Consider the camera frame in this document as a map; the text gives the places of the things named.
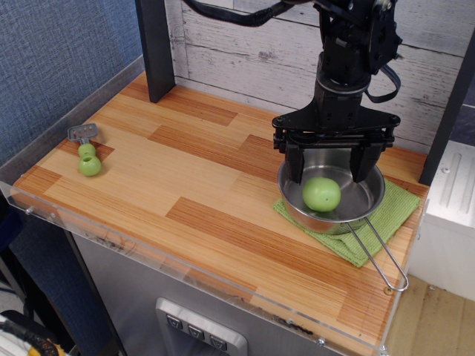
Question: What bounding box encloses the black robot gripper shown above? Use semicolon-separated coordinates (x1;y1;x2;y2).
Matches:
272;86;401;185

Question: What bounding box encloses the green toy pear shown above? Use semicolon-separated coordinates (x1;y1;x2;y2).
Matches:
302;177;341;212

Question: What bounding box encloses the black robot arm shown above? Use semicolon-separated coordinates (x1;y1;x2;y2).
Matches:
272;1;402;183

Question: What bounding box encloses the stainless steel pot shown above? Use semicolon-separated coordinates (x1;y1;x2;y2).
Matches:
277;148;409;292

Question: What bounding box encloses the green woven cloth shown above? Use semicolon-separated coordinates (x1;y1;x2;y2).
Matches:
273;179;420;268

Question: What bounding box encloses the white ridged box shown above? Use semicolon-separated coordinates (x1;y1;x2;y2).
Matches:
408;141;474;300

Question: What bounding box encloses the silver dispenser button panel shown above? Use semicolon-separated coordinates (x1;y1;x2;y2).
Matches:
155;297;248;356

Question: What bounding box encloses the stainless steel cabinet front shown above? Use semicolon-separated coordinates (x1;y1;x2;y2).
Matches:
72;231;357;356

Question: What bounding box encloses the yellow black object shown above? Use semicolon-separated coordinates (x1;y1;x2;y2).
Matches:
27;336;62;356

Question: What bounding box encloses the black right post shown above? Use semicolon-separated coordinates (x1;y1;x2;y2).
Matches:
419;31;474;185

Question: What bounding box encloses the black post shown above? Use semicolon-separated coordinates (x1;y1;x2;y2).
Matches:
419;31;474;185
135;0;175;103

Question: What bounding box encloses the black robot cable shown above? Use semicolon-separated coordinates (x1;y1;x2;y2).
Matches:
183;0;402;105

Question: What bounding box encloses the black left post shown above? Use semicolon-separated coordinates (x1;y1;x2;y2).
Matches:
135;0;175;103

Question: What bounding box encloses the green handled toy spatula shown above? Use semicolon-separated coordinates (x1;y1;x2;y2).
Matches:
68;123;102;177

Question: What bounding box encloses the clear acrylic guard rail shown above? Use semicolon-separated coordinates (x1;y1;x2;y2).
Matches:
0;66;431;356

